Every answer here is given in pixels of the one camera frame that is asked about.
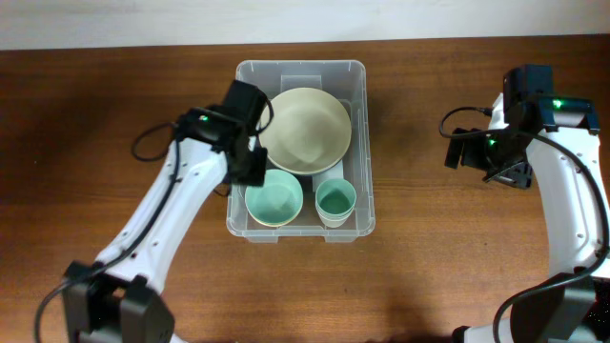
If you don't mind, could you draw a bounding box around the mint green small bowl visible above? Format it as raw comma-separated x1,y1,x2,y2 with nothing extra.
245,169,304,221

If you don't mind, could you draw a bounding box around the beige bowl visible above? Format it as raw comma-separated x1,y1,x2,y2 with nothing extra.
258,88,352,175

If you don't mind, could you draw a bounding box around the mint green plastic cup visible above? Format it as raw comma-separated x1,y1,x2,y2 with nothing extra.
315,179,357,214

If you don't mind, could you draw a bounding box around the cream plastic cup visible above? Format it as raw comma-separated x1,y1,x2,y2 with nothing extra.
320,217,348,229

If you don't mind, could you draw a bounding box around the yellow small bowl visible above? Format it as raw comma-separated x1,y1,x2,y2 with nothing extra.
253,217,294,228

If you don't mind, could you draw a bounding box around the grey plastic cup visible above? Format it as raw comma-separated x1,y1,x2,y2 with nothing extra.
316,208,354,228

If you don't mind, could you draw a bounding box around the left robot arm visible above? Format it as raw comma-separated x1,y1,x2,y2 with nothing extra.
61,81,271,342

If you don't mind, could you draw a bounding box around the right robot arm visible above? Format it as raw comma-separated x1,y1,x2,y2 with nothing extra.
440,64,609,342

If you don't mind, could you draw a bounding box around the clear plastic storage bin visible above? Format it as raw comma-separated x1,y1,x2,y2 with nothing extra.
226,60,376,243

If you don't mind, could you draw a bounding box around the white label in bin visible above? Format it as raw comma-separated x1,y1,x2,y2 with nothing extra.
312,160,344,192

